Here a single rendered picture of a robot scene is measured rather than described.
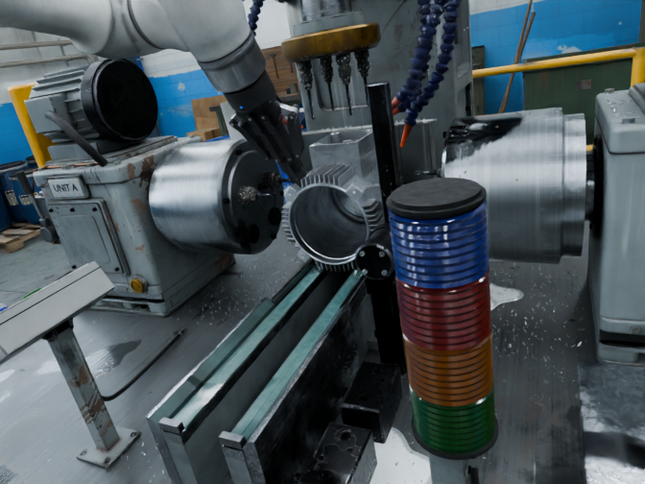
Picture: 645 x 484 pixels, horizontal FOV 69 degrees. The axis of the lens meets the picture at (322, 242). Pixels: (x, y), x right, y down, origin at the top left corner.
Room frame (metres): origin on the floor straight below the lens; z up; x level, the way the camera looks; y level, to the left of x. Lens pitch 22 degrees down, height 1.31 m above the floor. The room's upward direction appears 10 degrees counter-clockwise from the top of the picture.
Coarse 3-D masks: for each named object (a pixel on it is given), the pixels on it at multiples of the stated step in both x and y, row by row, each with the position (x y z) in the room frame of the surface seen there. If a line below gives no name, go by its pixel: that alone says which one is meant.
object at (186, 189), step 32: (160, 160) 1.04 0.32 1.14; (192, 160) 0.97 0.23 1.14; (224, 160) 0.93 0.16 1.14; (256, 160) 1.01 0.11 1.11; (160, 192) 0.96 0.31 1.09; (192, 192) 0.92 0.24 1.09; (224, 192) 0.90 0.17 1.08; (256, 192) 0.93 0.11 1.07; (160, 224) 0.98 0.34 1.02; (192, 224) 0.92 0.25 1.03; (224, 224) 0.89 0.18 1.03; (256, 224) 0.97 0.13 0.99
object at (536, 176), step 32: (448, 128) 0.76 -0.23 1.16; (480, 128) 0.73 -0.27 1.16; (512, 128) 0.70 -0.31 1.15; (544, 128) 0.67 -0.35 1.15; (576, 128) 0.67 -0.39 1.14; (448, 160) 0.70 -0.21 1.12; (480, 160) 0.68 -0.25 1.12; (512, 160) 0.66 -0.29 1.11; (544, 160) 0.64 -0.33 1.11; (576, 160) 0.63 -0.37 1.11; (512, 192) 0.64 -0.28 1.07; (544, 192) 0.62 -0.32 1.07; (576, 192) 0.61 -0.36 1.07; (512, 224) 0.64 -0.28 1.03; (544, 224) 0.62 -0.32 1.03; (576, 224) 0.61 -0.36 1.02; (512, 256) 0.66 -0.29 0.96; (544, 256) 0.64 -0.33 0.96; (576, 256) 0.66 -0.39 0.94
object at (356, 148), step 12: (336, 132) 0.99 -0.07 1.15; (348, 132) 0.98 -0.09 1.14; (360, 132) 0.97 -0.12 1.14; (312, 144) 0.90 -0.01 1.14; (324, 144) 0.88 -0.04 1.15; (336, 144) 0.87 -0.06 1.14; (348, 144) 0.86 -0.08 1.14; (360, 144) 0.86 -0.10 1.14; (372, 144) 0.92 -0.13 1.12; (312, 156) 0.89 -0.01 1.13; (324, 156) 0.88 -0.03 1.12; (336, 156) 0.87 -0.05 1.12; (348, 156) 0.86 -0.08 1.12; (360, 156) 0.85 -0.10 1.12; (372, 156) 0.90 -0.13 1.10; (360, 168) 0.85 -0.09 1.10; (372, 168) 0.90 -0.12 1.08
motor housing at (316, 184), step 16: (320, 176) 0.80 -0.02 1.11; (336, 176) 0.80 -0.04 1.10; (352, 176) 0.84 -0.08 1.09; (368, 176) 0.86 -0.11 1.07; (304, 192) 0.85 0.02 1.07; (320, 192) 0.95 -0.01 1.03; (288, 208) 0.85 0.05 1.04; (304, 208) 0.89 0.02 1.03; (320, 208) 0.94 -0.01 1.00; (336, 208) 1.00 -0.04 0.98; (368, 208) 0.77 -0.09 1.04; (288, 224) 0.84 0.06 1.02; (304, 224) 0.88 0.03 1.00; (320, 224) 0.92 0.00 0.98; (336, 224) 0.95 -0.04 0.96; (352, 224) 0.97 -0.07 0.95; (368, 224) 0.76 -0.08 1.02; (304, 240) 0.85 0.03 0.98; (320, 240) 0.87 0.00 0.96; (336, 240) 0.89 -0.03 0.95; (352, 240) 0.89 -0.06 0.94; (320, 256) 0.82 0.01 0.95; (336, 256) 0.82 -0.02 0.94; (352, 256) 0.79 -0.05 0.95
